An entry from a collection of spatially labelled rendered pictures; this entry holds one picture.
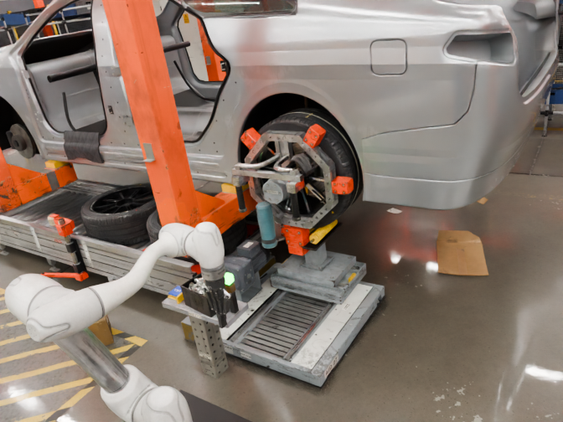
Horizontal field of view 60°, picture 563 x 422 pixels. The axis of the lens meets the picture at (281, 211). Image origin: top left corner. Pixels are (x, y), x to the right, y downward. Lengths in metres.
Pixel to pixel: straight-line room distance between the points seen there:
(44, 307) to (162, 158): 1.27
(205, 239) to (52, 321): 0.57
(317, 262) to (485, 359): 1.06
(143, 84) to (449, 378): 2.04
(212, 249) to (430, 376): 1.36
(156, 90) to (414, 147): 1.26
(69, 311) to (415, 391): 1.68
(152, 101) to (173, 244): 0.90
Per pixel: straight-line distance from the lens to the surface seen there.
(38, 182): 4.41
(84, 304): 1.49
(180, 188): 2.65
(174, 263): 3.04
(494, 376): 2.68
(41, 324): 1.47
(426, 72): 2.27
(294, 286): 3.05
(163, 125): 2.54
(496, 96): 2.33
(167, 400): 1.84
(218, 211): 2.90
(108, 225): 3.66
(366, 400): 2.52
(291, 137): 2.55
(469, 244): 3.68
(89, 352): 1.77
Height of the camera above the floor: 1.83
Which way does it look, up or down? 25 degrees down
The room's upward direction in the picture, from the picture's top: 8 degrees counter-clockwise
